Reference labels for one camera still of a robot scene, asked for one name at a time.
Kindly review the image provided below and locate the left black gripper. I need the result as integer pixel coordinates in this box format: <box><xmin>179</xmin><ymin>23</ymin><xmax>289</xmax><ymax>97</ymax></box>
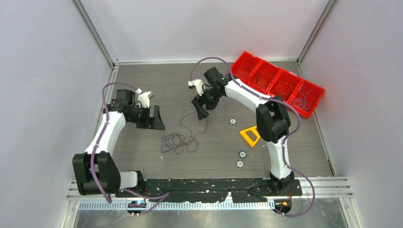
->
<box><xmin>128</xmin><ymin>105</ymin><xmax>165</xmax><ymax>130</ymax></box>

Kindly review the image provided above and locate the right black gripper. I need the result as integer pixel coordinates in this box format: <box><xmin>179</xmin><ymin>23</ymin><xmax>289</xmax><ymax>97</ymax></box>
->
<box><xmin>192</xmin><ymin>86</ymin><xmax>223</xmax><ymax>120</ymax></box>

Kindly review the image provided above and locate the blue wire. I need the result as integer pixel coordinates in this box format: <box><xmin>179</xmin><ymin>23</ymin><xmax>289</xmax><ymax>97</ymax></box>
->
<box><xmin>293</xmin><ymin>82</ymin><xmax>318</xmax><ymax>109</ymax></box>

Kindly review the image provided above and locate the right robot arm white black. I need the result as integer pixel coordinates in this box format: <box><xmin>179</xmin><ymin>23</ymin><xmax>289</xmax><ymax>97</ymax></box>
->
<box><xmin>188</xmin><ymin>67</ymin><xmax>295</xmax><ymax>195</ymax></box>

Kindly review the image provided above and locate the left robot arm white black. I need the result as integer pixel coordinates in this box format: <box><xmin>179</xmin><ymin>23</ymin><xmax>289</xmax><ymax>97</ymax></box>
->
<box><xmin>72</xmin><ymin>89</ymin><xmax>165</xmax><ymax>199</ymax></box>

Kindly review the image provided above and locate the poker chip centre table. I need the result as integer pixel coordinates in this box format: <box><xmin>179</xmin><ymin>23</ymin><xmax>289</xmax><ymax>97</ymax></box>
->
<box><xmin>229</xmin><ymin>118</ymin><xmax>237</xmax><ymax>125</ymax></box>

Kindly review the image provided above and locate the yellow triangular plastic block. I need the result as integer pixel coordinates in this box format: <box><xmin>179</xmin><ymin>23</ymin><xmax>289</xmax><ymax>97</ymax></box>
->
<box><xmin>240</xmin><ymin>126</ymin><xmax>261</xmax><ymax>148</ymax></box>

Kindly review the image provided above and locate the poker chip lower upper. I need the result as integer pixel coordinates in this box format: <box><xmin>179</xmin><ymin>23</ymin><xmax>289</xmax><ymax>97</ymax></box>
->
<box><xmin>239</xmin><ymin>151</ymin><xmax>247</xmax><ymax>159</ymax></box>

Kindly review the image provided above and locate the poker chip lowest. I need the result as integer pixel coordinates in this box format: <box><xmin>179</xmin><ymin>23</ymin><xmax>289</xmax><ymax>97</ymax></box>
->
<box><xmin>236</xmin><ymin>160</ymin><xmax>245</xmax><ymax>169</ymax></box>

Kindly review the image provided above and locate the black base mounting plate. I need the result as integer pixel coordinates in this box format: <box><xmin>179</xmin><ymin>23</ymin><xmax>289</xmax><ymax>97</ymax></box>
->
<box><xmin>129</xmin><ymin>178</ymin><xmax>302</xmax><ymax>203</ymax></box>

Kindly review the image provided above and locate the red four-compartment bin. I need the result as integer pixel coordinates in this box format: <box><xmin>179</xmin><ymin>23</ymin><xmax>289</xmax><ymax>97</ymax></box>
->
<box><xmin>231</xmin><ymin>51</ymin><xmax>325</xmax><ymax>118</ymax></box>

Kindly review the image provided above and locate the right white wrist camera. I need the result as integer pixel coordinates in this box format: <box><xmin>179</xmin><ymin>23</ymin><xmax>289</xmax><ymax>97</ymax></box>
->
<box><xmin>188</xmin><ymin>79</ymin><xmax>204</xmax><ymax>96</ymax></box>

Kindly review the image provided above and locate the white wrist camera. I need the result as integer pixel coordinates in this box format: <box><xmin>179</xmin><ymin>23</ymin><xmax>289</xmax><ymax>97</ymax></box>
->
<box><xmin>135</xmin><ymin>88</ymin><xmax>154</xmax><ymax>108</ymax></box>
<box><xmin>188</xmin><ymin>79</ymin><xmax>204</xmax><ymax>96</ymax></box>

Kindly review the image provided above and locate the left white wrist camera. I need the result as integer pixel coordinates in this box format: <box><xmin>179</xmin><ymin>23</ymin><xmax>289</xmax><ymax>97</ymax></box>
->
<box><xmin>135</xmin><ymin>88</ymin><xmax>154</xmax><ymax>108</ymax></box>

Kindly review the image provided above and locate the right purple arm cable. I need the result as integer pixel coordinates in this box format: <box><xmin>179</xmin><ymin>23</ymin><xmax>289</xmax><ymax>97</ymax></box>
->
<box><xmin>189</xmin><ymin>57</ymin><xmax>316</xmax><ymax>219</ymax></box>

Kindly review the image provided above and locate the white slotted cable duct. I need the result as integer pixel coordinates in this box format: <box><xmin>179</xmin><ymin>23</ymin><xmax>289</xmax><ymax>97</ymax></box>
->
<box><xmin>78</xmin><ymin>200</ymin><xmax>275</xmax><ymax>210</ymax></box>

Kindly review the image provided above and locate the aluminium frame rail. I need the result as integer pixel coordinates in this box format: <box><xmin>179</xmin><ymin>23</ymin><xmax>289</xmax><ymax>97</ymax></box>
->
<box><xmin>66</xmin><ymin>177</ymin><xmax>354</xmax><ymax>200</ymax></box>

